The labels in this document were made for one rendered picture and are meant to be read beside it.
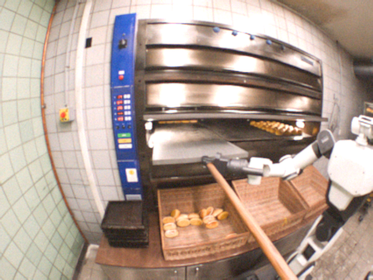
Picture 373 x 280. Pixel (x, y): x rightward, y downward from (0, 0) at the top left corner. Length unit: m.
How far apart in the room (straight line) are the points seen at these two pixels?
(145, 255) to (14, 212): 0.93
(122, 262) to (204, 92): 1.27
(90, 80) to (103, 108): 0.23
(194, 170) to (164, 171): 0.23
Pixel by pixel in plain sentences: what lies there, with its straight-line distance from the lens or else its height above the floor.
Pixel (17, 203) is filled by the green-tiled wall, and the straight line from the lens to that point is 1.24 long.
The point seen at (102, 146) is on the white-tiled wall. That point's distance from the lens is 1.17.
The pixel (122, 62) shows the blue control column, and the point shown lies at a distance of 1.07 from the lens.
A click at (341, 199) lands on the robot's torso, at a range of 0.75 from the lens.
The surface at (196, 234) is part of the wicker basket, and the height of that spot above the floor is 0.59.
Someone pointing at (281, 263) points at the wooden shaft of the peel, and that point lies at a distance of 0.39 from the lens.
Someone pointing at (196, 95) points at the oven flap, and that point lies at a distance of 1.06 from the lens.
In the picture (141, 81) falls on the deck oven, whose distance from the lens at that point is 1.05.
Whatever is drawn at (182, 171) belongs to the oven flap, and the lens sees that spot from 1.16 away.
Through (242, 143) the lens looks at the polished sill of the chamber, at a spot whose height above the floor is 1.17.
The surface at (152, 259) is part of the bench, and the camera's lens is 1.09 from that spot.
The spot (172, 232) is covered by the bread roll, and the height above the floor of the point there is 0.64.
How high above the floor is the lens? 1.52
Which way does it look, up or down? 16 degrees down
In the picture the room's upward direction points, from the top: straight up
